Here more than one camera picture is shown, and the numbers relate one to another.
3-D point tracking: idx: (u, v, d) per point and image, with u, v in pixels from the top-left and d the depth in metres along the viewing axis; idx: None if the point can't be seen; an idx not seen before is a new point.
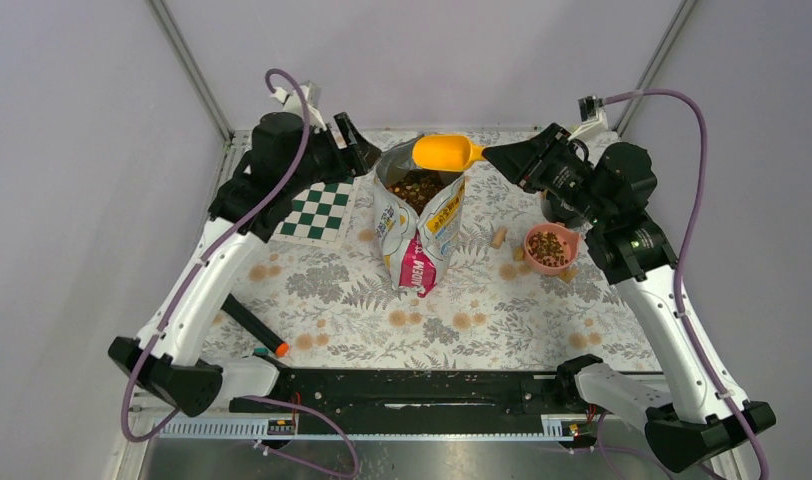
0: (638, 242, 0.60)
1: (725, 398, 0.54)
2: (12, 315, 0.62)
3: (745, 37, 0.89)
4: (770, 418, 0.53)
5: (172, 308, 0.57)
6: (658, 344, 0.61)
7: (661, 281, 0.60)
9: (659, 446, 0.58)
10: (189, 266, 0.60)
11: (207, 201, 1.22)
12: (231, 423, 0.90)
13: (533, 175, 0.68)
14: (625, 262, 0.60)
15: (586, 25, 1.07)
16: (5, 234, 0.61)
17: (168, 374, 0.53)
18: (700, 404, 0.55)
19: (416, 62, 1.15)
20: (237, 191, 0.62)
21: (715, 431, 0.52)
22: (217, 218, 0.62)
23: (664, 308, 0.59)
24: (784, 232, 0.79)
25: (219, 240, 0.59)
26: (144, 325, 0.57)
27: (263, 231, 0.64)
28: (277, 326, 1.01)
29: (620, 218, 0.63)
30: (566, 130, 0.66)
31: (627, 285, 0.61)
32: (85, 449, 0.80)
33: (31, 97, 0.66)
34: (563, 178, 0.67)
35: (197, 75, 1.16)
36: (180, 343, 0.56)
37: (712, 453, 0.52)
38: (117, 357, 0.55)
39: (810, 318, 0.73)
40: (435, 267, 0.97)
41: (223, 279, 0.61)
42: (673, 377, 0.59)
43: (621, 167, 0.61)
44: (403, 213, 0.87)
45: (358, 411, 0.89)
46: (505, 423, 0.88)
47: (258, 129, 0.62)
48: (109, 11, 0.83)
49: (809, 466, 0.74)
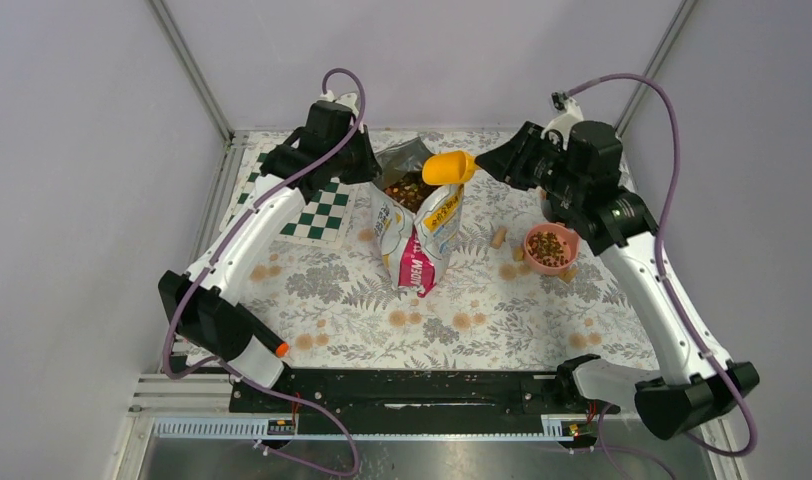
0: (619, 211, 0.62)
1: (708, 357, 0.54)
2: (12, 315, 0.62)
3: (745, 37, 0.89)
4: (753, 375, 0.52)
5: (224, 246, 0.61)
6: (641, 310, 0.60)
7: (642, 247, 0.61)
9: (650, 416, 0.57)
10: (241, 212, 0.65)
11: (207, 201, 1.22)
12: (231, 423, 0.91)
13: (515, 176, 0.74)
14: (605, 229, 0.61)
15: (586, 26, 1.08)
16: (6, 234, 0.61)
17: (215, 304, 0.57)
18: (683, 364, 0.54)
19: (416, 63, 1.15)
20: (288, 155, 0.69)
21: (699, 388, 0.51)
22: (267, 176, 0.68)
23: (646, 273, 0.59)
24: (784, 232, 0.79)
25: (271, 191, 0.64)
26: (195, 260, 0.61)
27: (307, 193, 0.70)
28: (277, 326, 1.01)
29: (597, 188, 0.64)
30: (539, 124, 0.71)
31: (610, 253, 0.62)
32: (84, 450, 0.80)
33: (31, 97, 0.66)
34: (542, 168, 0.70)
35: (197, 75, 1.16)
36: (228, 277, 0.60)
37: (698, 412, 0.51)
38: (166, 289, 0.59)
39: (809, 318, 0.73)
40: (434, 266, 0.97)
41: (270, 228, 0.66)
42: (657, 340, 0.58)
43: (587, 135, 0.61)
44: (399, 212, 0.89)
45: (358, 411, 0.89)
46: (505, 423, 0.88)
47: (316, 105, 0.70)
48: (110, 11, 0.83)
49: (809, 467, 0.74)
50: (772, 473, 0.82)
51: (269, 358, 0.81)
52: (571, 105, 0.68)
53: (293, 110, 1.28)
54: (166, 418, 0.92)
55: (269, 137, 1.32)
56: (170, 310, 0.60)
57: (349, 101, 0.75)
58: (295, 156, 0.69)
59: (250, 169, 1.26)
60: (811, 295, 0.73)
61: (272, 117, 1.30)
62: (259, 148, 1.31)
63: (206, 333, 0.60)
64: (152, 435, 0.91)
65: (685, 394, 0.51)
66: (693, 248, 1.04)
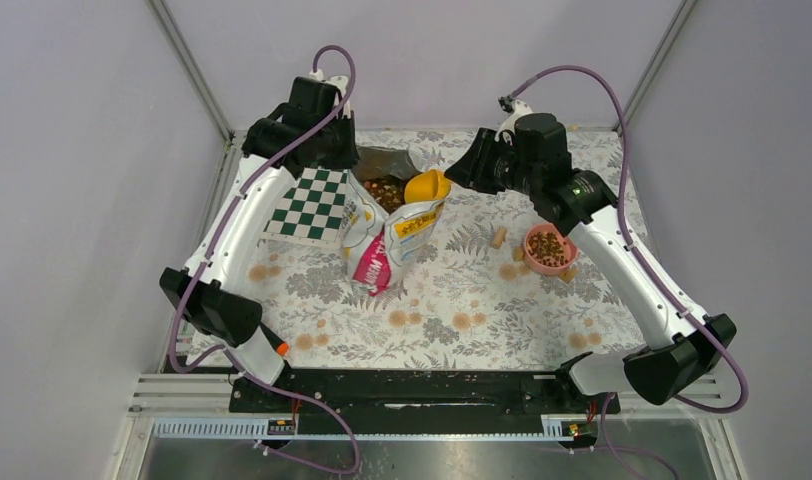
0: (579, 190, 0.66)
1: (686, 315, 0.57)
2: (14, 315, 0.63)
3: (744, 37, 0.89)
4: (731, 327, 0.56)
5: (217, 238, 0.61)
6: (618, 281, 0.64)
7: (607, 220, 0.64)
9: (641, 385, 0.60)
10: (228, 200, 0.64)
11: (208, 202, 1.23)
12: (231, 423, 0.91)
13: (478, 182, 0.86)
14: (569, 209, 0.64)
15: (585, 26, 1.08)
16: (7, 234, 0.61)
17: (218, 297, 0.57)
18: (665, 327, 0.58)
19: (415, 63, 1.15)
20: (270, 132, 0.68)
21: (684, 349, 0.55)
22: (251, 154, 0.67)
23: (614, 245, 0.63)
24: (783, 232, 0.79)
25: (257, 173, 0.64)
26: (191, 255, 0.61)
27: (294, 168, 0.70)
28: (277, 326, 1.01)
29: (551, 172, 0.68)
30: (492, 129, 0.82)
31: (578, 232, 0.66)
32: (84, 452, 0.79)
33: (32, 98, 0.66)
34: (500, 166, 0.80)
35: (198, 75, 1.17)
36: (226, 269, 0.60)
37: (686, 370, 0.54)
38: (168, 287, 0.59)
39: (807, 317, 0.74)
40: (391, 270, 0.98)
41: (260, 213, 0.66)
42: (637, 309, 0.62)
43: (530, 125, 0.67)
44: (370, 209, 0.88)
45: (357, 411, 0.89)
46: (505, 422, 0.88)
47: (301, 79, 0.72)
48: (110, 12, 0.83)
49: (809, 467, 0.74)
50: (772, 472, 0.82)
51: (272, 356, 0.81)
52: (518, 105, 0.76)
53: None
54: (165, 418, 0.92)
55: None
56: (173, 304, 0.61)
57: (339, 82, 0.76)
58: (280, 131, 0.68)
59: None
60: (809, 294, 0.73)
61: None
62: None
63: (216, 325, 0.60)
64: (152, 435, 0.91)
65: (674, 357, 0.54)
66: (694, 248, 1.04)
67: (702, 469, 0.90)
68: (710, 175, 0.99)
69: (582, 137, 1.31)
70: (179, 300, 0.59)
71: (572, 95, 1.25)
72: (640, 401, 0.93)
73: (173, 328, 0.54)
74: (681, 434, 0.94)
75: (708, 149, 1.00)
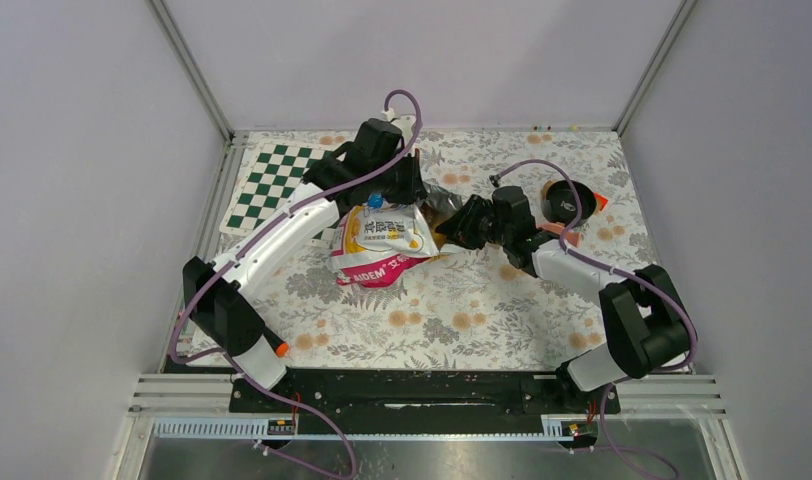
0: (531, 238, 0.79)
1: (613, 270, 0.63)
2: (12, 316, 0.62)
3: (743, 37, 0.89)
4: (664, 275, 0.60)
5: (250, 244, 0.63)
6: (568, 281, 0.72)
7: (549, 245, 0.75)
9: (621, 355, 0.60)
10: (275, 214, 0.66)
11: (208, 202, 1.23)
12: (231, 423, 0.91)
13: (466, 233, 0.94)
14: (526, 256, 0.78)
15: (586, 26, 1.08)
16: (6, 235, 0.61)
17: (230, 300, 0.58)
18: (598, 284, 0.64)
19: (416, 63, 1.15)
20: (331, 167, 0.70)
21: (618, 289, 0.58)
22: (308, 184, 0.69)
23: (555, 253, 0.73)
24: (782, 232, 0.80)
25: (310, 198, 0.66)
26: (223, 252, 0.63)
27: (342, 207, 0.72)
28: (277, 326, 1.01)
29: (519, 227, 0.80)
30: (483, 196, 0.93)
31: (535, 264, 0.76)
32: (83, 452, 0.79)
33: (32, 98, 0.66)
34: (485, 222, 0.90)
35: (197, 74, 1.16)
36: (250, 274, 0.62)
37: (625, 311, 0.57)
38: (189, 275, 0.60)
39: (805, 319, 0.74)
40: (380, 280, 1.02)
41: (299, 235, 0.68)
42: (588, 289, 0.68)
43: (504, 195, 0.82)
44: (419, 239, 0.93)
45: (357, 411, 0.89)
46: (505, 423, 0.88)
47: (367, 123, 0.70)
48: (110, 12, 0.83)
49: (808, 467, 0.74)
50: (771, 473, 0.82)
51: (273, 361, 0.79)
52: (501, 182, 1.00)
53: (293, 109, 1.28)
54: (165, 418, 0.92)
55: (269, 137, 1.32)
56: (189, 295, 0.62)
57: (405, 122, 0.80)
58: (339, 170, 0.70)
59: (250, 169, 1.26)
60: (808, 295, 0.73)
61: (272, 117, 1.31)
62: (259, 148, 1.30)
63: (217, 328, 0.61)
64: (152, 435, 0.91)
65: (606, 296, 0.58)
66: (695, 248, 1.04)
67: (701, 469, 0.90)
68: (710, 175, 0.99)
69: (583, 137, 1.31)
70: (194, 294, 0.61)
71: (573, 95, 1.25)
72: (640, 401, 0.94)
73: (176, 326, 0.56)
74: (681, 434, 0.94)
75: (708, 149, 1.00)
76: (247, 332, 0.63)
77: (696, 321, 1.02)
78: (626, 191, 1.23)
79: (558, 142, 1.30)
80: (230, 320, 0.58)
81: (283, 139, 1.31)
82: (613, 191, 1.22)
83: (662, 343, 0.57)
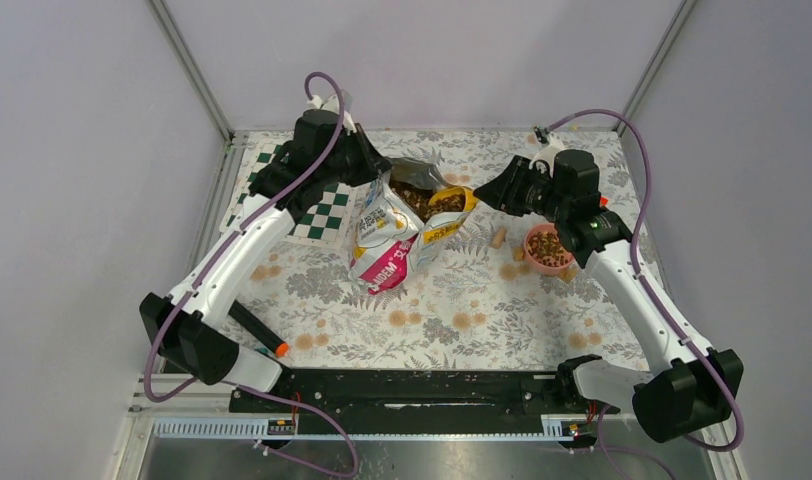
0: (597, 224, 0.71)
1: (686, 343, 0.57)
2: (12, 315, 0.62)
3: (743, 36, 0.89)
4: (738, 365, 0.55)
5: (206, 269, 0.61)
6: (622, 304, 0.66)
7: (618, 251, 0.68)
9: (646, 416, 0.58)
10: (227, 234, 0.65)
11: (208, 202, 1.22)
12: (231, 423, 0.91)
13: (509, 203, 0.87)
14: (585, 240, 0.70)
15: (586, 26, 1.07)
16: (6, 237, 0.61)
17: (195, 331, 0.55)
18: (664, 351, 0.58)
19: (416, 63, 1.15)
20: (275, 173, 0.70)
21: (684, 373, 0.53)
22: (256, 194, 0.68)
23: (624, 273, 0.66)
24: (782, 232, 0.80)
25: (258, 211, 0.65)
26: (178, 283, 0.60)
27: (297, 212, 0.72)
28: (277, 326, 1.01)
29: (579, 207, 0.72)
30: (526, 157, 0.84)
31: (592, 261, 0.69)
32: (82, 452, 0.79)
33: (32, 99, 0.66)
34: (532, 194, 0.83)
35: (197, 74, 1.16)
36: (211, 301, 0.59)
37: (683, 397, 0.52)
38: (147, 313, 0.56)
39: (805, 319, 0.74)
40: (403, 273, 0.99)
41: (256, 251, 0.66)
42: (643, 337, 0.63)
43: (570, 161, 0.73)
44: (402, 218, 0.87)
45: (357, 411, 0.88)
46: (505, 423, 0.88)
47: (301, 120, 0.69)
48: (109, 12, 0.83)
49: (810, 467, 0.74)
50: (771, 474, 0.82)
51: (266, 365, 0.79)
52: (552, 138, 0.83)
53: (293, 109, 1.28)
54: (165, 418, 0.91)
55: (269, 137, 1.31)
56: (151, 333, 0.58)
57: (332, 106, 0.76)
58: (284, 174, 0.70)
59: (250, 169, 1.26)
60: (809, 295, 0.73)
61: (272, 117, 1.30)
62: (259, 148, 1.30)
63: (188, 362, 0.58)
64: (152, 435, 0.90)
65: (668, 377, 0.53)
66: (695, 248, 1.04)
67: (702, 469, 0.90)
68: (710, 174, 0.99)
69: (582, 136, 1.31)
70: (158, 330, 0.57)
71: (573, 95, 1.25)
72: None
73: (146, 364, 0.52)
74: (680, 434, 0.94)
75: (709, 149, 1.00)
76: (218, 360, 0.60)
77: (696, 321, 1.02)
78: (626, 191, 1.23)
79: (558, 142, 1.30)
80: (200, 351, 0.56)
81: (283, 139, 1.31)
82: (613, 191, 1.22)
83: (698, 423, 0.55)
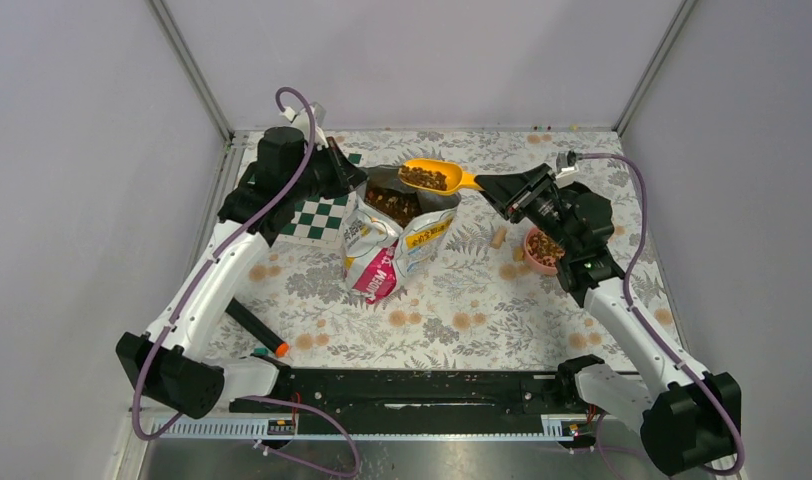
0: (591, 265, 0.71)
1: (682, 366, 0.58)
2: (13, 316, 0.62)
3: (744, 36, 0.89)
4: (736, 388, 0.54)
5: (182, 302, 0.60)
6: (621, 339, 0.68)
7: (612, 287, 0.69)
9: (655, 449, 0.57)
10: (201, 263, 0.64)
11: (208, 202, 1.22)
12: (231, 423, 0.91)
13: (521, 204, 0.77)
14: (580, 283, 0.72)
15: (586, 26, 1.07)
16: (8, 237, 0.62)
17: (179, 364, 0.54)
18: (660, 376, 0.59)
19: (416, 62, 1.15)
20: (245, 197, 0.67)
21: (680, 396, 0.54)
22: (226, 220, 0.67)
23: (618, 306, 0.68)
24: (781, 232, 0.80)
25: (229, 238, 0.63)
26: (155, 319, 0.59)
27: (269, 233, 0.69)
28: (277, 326, 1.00)
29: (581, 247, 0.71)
30: (552, 170, 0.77)
31: (588, 298, 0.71)
32: (82, 453, 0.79)
33: (30, 97, 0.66)
34: (548, 208, 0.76)
35: (197, 74, 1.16)
36: (190, 334, 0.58)
37: (684, 422, 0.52)
38: (126, 354, 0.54)
39: (805, 319, 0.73)
40: (396, 279, 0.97)
41: (232, 278, 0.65)
42: (642, 365, 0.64)
43: (586, 214, 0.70)
44: (379, 225, 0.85)
45: (358, 411, 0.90)
46: (506, 423, 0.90)
47: (263, 139, 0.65)
48: (109, 13, 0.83)
49: (809, 468, 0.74)
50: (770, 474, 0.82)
51: (258, 372, 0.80)
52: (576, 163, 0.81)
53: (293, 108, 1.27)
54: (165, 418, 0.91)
55: None
56: (131, 375, 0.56)
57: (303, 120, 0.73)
58: (253, 198, 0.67)
59: None
60: (808, 296, 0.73)
61: (272, 117, 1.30)
62: None
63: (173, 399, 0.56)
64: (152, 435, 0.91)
65: (665, 400, 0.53)
66: (695, 248, 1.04)
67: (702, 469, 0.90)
68: (711, 175, 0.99)
69: (582, 137, 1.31)
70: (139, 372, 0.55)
71: (573, 95, 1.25)
72: None
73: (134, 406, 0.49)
74: None
75: (709, 149, 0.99)
76: (205, 393, 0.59)
77: (695, 321, 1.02)
78: (625, 191, 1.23)
79: (558, 142, 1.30)
80: (185, 384, 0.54)
81: None
82: (613, 191, 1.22)
83: (708, 454, 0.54)
